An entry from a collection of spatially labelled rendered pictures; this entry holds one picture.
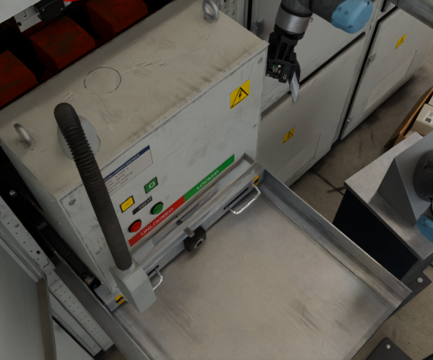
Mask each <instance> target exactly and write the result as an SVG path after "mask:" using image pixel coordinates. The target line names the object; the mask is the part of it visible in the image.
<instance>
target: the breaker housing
mask: <svg viewBox="0 0 433 360"><path fill-rule="evenodd" d="M203 1H204V0H173V1H172V2H170V3H168V4H167V5H166V6H164V7H162V8H160V9H159V10H158V11H156V12H154V13H153V14H151V15H150V16H148V17H146V18H145V19H143V20H142V21H140V22H139V23H137V24H135V25H134V26H132V27H131V28H129V29H127V30H126V31H124V32H123V33H121V34H120V35H118V36H116V37H115V38H113V39H112V40H111V41H108V42H107V43H105V44H104V45H103V46H100V47H99V48H98V49H96V50H95V51H93V52H91V53H90V54H88V55H87V56H85V57H84V58H82V59H80V60H79V61H77V62H76V63H74V64H72V65H71V66H69V67H68V68H66V69H65V70H63V71H61V72H60V73H58V74H57V75H56V76H53V77H52V78H50V79H49V80H48V81H45V82H44V83H43V84H41V85H40V86H38V87H36V88H35V89H33V90H32V91H30V92H29V93H27V94H25V95H23V96H22V97H21V98H19V99H17V100H16V101H14V102H13V103H11V104H9V105H8V106H6V107H5V108H3V109H2V110H0V146H1V147H2V149H3V150H4V152H5V153H6V155H7V156H8V158H9V160H10V161H11V163H12V164H13V165H14V167H15V169H16V170H17V171H18V173H19V175H20V176H21V178H22V179H23V180H24V182H25V184H26V185H27V186H28V188H29V190H30V191H31V193H32V194H33V195H34V198H35V199H36V200H37V202H38V203H39V205H40V207H41V208H42V209H43V210H42V209H40V208H39V206H38V205H37V204H36V203H35V202H34V200H33V199H32V198H31V197H30V196H29V195H28V194H27V193H26V192H25V191H24V190H23V189H22V187H21V186H20V185H19V184H18V183H17V182H16V180H15V179H14V178H13V177H12V176H11V174H10V173H9V172H8V171H7V170H6V169H5V168H4V167H3V166H2V165H1V164H0V165H1V167H2V168H3V169H4V170H5V171H6V173H7V174H8V175H9V176H10V177H11V178H12V179H13V180H14V181H15V182H16V184H17V185H18V186H19V187H20V188H21V189H22V191H23V192H24V193H25V194H26V196H27V198H28V199H29V201H30V202H31V204H32V205H34V207H35V208H36V209H37V210H38V211H39V213H40V214H41V215H42V216H43V217H44V218H45V219H46V220H47V221H48V222H49V224H50V225H51V226H52V227H53V228H54V229H55V231H56V232H57V233H58V234H59V235H60V237H61V238H62V239H63V240H65V242H66V243H67V244H68V245H69V246H70V247H71V249H72V250H73V251H74V252H75V253H76V255H77V256H78V257H79V258H80V259H81V260H82V261H83V262H84V263H85V264H86V266H87V267H88V268H89V269H90V270H91V272H92V273H93V274H94V275H95V276H96V277H97V279H98V280H100V282H101V283H102V284H103V285H105V287H106V288H107V289H108V290H109V291H110V292H111V293H112V291H111V289H110V288H109V285H108V284H107V282H106V280H105V279H104V277H103V275H102V274H101V272H100V270H99V268H98V266H97V265H96V263H95V262H94V260H93V258H92V257H91V254H90V253H89V251H88V249H87V248H86V246H85V244H84V242H83V241H82V240H81V237H80V235H79V234H78V232H77V231H76V229H75V227H74V225H73V224H72V222H71V220H70V218H69V217H68V215H67V214H66V212H65V210H64V208H63V206H62V205H61V203H60V201H59V200H60V199H61V198H63V197H64V196H66V195H67V194H68V193H69V192H70V191H72V190H73V189H75V188H76V187H77V186H79V185H80V184H82V183H83V182H82V180H81V177H80V174H79V172H78V169H77V167H76V165H75V163H76V162H74V161H72V160H71V159H68V158H67V157H65V155H64V153H63V151H62V150H61V147H60V145H59V142H58V140H57V127H58V124H57V122H56V119H55V116H54V109H55V107H56V106H57V104H60V103H68V104H71V105H72V106H73V108H74V109H75V112H76V114H77V115H78V116H83V117H84V118H85V119H87V120H88V122H89V123H90V124H91V125H92V126H93V127H94V130H95V132H96V135H97V138H98V140H99V148H98V150H97V152H96V153H95V155H94V157H95V159H96V162H97V164H98V166H99V169H102V168H103V167H105V166H106V165H107V164H108V163H110V162H111V161H113V160H114V159H115V158H116V157H118V156H119V155H121V154H122V153H124V152H125V151H126V150H127V149H129V148H130V147H131V146H133V145H134V144H135V143H136V142H138V141H140V140H141V139H143V138H144V137H145V136H146V135H147V134H149V133H150V132H152V131H153V130H155V128H157V127H158V126H160V125H161V124H163V123H164V122H165V121H166V120H168V119H169V118H171V117H172V116H173V115H175V114H176V113H177V112H179V111H180V110H182V109H183V108H184V107H185V106H187V105H188V104H190V103H191V102H192V101H193V100H195V99H196V98H198V97H199V96H201V95H202V94H203V93H204V92H205V91H207V90H208V89H210V88H211V87H213V85H215V84H217V83H218V82H219V81H221V80H222V79H223V78H224V77H226V76H227V75H229V74H230V73H232V72H233V71H234V70H235V69H237V68H238V67H240V66H241V65H242V64H243V63H245V62H246V61H248V60H249V59H250V58H252V57H253V56H254V55H255V54H257V53H259V52H260V51H261V50H262V49H264V48H265V47H266V46H267V51H268V44H269V43H268V42H267V41H265V40H263V41H262V40H261V39H260V38H259V37H257V36H256V35H254V34H253V33H252V32H250V31H249V30H247V29H245V28H244V27H243V26H242V25H240V24H238V23H237V22H236V21H235V20H233V19H231V18H230V17H229V16H227V15H226V14H224V13H223V12H222V11H220V10H218V11H219V15H218V18H217V19H215V20H213V21H207V19H206V14H205V13H204V10H203V8H202V3H203ZM266 65H267V58H266ZM266 65H265V71H266ZM15 123H18V124H20V125H21V126H22V127H23V128H24V129H25V130H26V132H27V133H28V135H29V136H30V137H31V138H32V141H33V143H32V145H29V146H25V145H23V144H22V142H21V137H20V136H19V135H18V133H17V132H16V130H15V128H14V124H15ZM112 294H113V293H112Z"/></svg>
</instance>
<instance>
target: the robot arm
mask: <svg viewBox="0 0 433 360"><path fill-rule="evenodd" d="M375 1H376V0H282V1H281V4H280V5H279V9H278V12H277V16H276V18H275V25H274V31H273V32H272V33H270V35H269V41H268V43H269V45H268V51H267V65H266V71H265V76H268V77H272V78H274V79H279V82H282V83H286V82H288V83H289V89H290V91H291V92H292V101H293V103H295V102H296V100H297V97H298V94H299V78H300V73H301V71H300V65H299V62H298V61H297V53H296V52H294V47H295V46H296V45H297V42H298V40H300V39H303V37H304V33H305V31H306V30H307V27H308V25H309V22H313V18H312V14H313V13H314V14H316V15H317V16H320V17H321V18H323V19H324V20H326V21H328V22H329V23H330V24H332V25H333V26H334V27H336V28H338V29H341V30H343V31H345V32H347V33H349V34H355V33H357V32H358V31H360V30H361V29H362V28H363V27H364V25H365V24H366V23H367V22H368V20H369V19H370V17H371V15H372V11H373V3H374V2H375ZM387 1H389V2H391V3H392V4H394V5H395V6H397V7H399V8H400V9H402V10H403V11H405V12H407V13H408V14H410V15H411V16H413V17H414V18H416V19H418V20H419V21H421V22H422V23H423V24H426V25H427V26H428V27H430V28H431V29H433V0H387ZM414 189H415V191H416V193H417V195H418V196H419V197H420V198H421V199H422V200H424V201H427V202H431V204H430V205H429V207H428V208H427V210H426V211H425V212H424V213H423V214H421V215H420V217H419V218H418V219H417V227H418V229H419V230H420V231H421V233H422V234H423V235H424V236H425V237H426V238H427V239H428V240H430V241H431V242H432V243H433V150H431V151H428V152H427V153H425V154H424V155H423V156H422V157H421V159H420V160H419V161H418V163H417V165H416V168H415V170H414Z"/></svg>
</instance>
